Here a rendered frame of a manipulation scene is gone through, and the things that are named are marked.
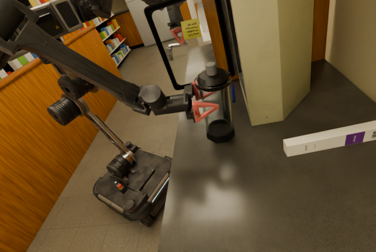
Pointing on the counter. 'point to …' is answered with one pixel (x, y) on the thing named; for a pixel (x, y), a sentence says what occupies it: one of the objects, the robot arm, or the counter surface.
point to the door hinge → (228, 28)
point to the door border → (218, 19)
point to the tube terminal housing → (273, 38)
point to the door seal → (181, 0)
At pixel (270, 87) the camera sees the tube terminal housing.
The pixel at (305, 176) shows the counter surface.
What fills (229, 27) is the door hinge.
